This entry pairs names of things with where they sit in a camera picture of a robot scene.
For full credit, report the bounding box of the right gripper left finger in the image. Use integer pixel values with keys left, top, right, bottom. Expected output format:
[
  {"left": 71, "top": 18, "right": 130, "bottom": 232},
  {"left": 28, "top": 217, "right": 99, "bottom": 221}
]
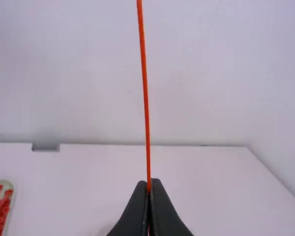
[{"left": 109, "top": 180, "right": 148, "bottom": 236}]

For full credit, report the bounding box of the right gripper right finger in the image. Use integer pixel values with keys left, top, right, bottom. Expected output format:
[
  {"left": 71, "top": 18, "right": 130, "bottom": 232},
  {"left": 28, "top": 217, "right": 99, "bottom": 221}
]
[{"left": 149, "top": 178, "right": 195, "bottom": 236}]

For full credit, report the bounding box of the orange cable tie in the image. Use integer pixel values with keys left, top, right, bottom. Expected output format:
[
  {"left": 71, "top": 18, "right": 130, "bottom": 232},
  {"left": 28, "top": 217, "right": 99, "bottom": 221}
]
[{"left": 136, "top": 0, "right": 153, "bottom": 195}]

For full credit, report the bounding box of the pale tray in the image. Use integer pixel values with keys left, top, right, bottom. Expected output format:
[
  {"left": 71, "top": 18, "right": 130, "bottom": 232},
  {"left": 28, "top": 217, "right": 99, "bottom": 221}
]
[{"left": 0, "top": 179, "right": 17, "bottom": 236}]

